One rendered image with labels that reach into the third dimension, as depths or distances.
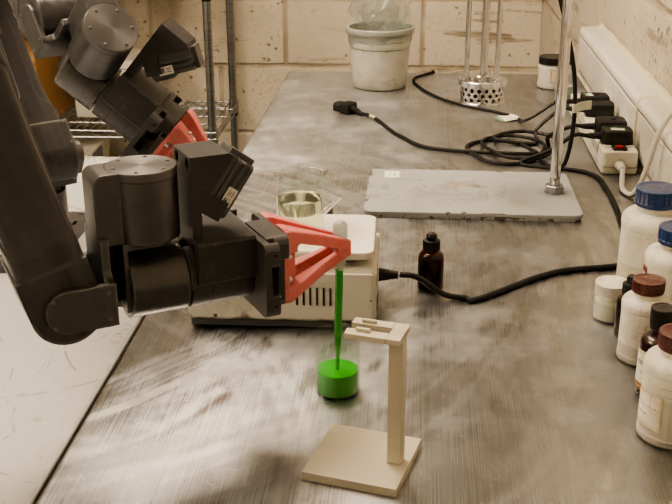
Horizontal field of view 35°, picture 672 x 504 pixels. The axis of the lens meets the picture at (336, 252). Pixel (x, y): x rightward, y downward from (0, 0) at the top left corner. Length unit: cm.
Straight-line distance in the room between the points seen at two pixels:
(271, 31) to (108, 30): 247
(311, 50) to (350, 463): 277
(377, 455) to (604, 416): 22
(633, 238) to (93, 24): 61
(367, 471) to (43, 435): 29
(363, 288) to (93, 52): 36
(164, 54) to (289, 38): 243
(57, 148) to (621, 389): 72
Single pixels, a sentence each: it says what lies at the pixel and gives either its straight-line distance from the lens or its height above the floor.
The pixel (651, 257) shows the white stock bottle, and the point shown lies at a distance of 112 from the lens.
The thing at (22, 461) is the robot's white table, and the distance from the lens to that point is 93.
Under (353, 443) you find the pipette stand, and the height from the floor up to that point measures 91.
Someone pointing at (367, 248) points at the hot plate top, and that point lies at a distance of 109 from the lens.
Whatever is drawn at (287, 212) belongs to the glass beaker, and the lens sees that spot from 110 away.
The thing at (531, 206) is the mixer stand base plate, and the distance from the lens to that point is 148.
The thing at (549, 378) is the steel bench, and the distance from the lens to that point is 104.
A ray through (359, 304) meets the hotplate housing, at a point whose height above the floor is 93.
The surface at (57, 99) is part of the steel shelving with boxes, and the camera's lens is 349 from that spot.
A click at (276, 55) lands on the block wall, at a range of 358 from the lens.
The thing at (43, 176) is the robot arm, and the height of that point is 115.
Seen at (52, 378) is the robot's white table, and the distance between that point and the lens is 106.
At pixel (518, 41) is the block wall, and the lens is 355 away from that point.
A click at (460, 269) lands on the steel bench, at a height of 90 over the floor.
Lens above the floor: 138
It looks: 21 degrees down
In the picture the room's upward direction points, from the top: straight up
